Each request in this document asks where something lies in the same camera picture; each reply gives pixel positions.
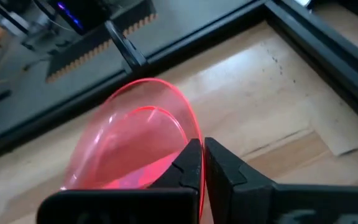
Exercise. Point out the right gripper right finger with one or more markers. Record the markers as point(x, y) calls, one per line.
point(259, 205)

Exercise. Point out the black aluminium table frame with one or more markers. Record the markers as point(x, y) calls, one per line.
point(322, 56)

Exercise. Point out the black machine blue light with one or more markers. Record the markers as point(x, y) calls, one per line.
point(73, 14)

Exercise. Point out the black orange striped floor tape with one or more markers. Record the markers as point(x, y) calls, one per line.
point(79, 53)

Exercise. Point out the black frame brace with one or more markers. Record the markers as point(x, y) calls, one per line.
point(126, 49)

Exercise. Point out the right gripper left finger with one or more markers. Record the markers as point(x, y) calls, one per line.
point(154, 205)

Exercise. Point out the pink translucent plastic plate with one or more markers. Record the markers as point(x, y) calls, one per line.
point(129, 140)

